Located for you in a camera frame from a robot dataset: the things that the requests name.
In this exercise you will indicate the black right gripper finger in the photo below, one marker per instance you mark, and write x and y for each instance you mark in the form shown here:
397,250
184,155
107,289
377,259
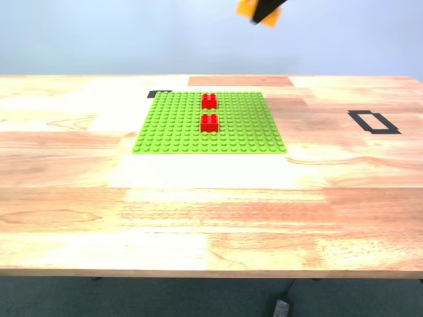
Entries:
266,8

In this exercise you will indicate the yellow rectangular brick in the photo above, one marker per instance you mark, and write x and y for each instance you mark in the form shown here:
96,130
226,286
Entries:
243,8

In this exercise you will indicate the red square brick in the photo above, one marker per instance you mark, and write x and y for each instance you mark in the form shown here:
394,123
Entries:
209,103
209,125

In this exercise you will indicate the green studded baseplate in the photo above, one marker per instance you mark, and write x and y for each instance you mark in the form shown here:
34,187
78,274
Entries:
172,132

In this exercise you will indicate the black tape strip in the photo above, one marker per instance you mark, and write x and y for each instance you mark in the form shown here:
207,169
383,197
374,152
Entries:
151,94

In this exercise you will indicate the black tape rectangle outline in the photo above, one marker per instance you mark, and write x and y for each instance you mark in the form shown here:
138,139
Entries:
359,119

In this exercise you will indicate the grey power adapter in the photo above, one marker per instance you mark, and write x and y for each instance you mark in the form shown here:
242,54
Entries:
281,307

